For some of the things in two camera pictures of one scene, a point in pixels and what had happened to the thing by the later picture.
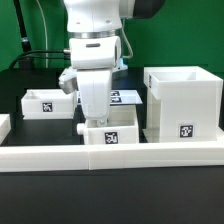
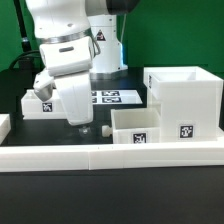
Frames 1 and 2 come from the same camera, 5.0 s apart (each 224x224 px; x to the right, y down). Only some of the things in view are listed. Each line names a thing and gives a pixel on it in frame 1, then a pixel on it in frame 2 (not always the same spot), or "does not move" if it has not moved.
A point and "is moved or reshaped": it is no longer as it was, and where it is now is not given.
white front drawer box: [122, 128] is moved or reshaped
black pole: [26, 47] does not move
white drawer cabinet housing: [191, 102] does not move
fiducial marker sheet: [118, 97] does not move
